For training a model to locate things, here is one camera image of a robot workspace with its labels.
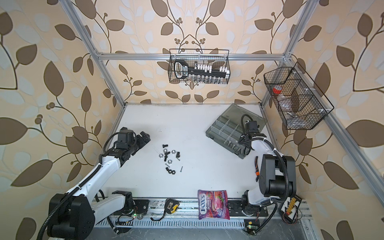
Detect socket set on black rail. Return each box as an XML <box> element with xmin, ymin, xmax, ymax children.
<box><xmin>172</xmin><ymin>60</ymin><xmax>231</xmax><ymax>84</ymax></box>

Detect wire basket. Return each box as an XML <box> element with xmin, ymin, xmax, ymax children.
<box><xmin>168</xmin><ymin>48</ymin><xmax>231</xmax><ymax>85</ymax></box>
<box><xmin>264</xmin><ymin>63</ymin><xmax>334</xmax><ymax>130</ymax></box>

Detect right wire basket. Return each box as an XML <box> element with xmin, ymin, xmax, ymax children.
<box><xmin>264</xmin><ymin>63</ymin><xmax>334</xmax><ymax>130</ymax></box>

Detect back wire basket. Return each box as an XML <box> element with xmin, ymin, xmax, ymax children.
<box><xmin>168</xmin><ymin>48</ymin><xmax>231</xmax><ymax>85</ymax></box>

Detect small electronics board with wires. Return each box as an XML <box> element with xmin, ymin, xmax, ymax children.
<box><xmin>279</xmin><ymin>195</ymin><xmax>303</xmax><ymax>225</ymax></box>

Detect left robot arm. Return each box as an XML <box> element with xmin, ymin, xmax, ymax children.
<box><xmin>37</xmin><ymin>127</ymin><xmax>151</xmax><ymax>240</ymax></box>

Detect grey plastic organizer box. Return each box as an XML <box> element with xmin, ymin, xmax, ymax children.
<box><xmin>206</xmin><ymin>104</ymin><xmax>267</xmax><ymax>159</ymax></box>

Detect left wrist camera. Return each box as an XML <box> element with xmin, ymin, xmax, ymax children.
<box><xmin>119</xmin><ymin>127</ymin><xmax>128</xmax><ymax>134</ymax></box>

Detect black hex nut pair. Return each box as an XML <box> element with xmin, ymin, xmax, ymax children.
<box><xmin>166</xmin><ymin>167</ymin><xmax>176</xmax><ymax>175</ymax></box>

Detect yellow black tape measure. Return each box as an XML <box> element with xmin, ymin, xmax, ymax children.
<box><xmin>150</xmin><ymin>199</ymin><xmax>180</xmax><ymax>222</ymax></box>

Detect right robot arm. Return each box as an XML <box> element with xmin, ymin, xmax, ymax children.
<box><xmin>238</xmin><ymin>120</ymin><xmax>297</xmax><ymax>214</ymax></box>

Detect purple Fox's candy bag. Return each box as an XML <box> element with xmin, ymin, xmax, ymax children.
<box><xmin>198</xmin><ymin>190</ymin><xmax>230</xmax><ymax>220</ymax></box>

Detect orange black pliers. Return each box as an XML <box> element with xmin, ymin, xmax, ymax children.
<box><xmin>255</xmin><ymin>156</ymin><xmax>260</xmax><ymax>182</ymax></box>

